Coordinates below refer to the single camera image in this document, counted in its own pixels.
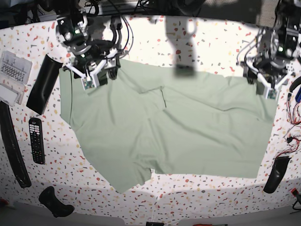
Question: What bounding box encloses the black curved handle piece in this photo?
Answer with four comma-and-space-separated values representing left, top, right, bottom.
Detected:
39, 186, 75, 218

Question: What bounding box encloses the black curved shell right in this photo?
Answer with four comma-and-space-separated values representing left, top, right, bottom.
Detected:
263, 156, 291, 194

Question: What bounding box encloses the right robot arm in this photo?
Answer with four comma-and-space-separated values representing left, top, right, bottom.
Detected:
37, 0, 126, 90

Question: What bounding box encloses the red clamp tool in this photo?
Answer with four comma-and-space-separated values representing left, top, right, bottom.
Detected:
291, 188, 301, 202

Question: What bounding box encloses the clear plastic screw box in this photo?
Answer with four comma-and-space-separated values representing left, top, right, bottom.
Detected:
0, 51, 32, 106

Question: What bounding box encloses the blue tool right edge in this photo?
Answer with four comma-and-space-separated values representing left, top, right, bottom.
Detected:
295, 87, 301, 103

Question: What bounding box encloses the long black curved strip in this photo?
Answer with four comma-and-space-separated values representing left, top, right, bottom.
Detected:
0, 101, 32, 188

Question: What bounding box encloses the red and black wire bundle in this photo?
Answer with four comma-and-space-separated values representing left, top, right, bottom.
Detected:
274, 93, 301, 163

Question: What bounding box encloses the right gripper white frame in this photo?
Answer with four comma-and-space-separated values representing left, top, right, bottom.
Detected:
61, 48, 123, 90

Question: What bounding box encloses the light green T-shirt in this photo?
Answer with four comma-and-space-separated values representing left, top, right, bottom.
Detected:
59, 60, 277, 193

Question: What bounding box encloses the black TV remote control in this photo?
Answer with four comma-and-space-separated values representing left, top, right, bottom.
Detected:
29, 117, 45, 165

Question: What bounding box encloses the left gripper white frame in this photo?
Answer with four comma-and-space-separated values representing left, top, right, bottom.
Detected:
242, 54, 296, 99

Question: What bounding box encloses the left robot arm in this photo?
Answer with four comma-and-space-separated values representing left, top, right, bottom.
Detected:
237, 0, 301, 100

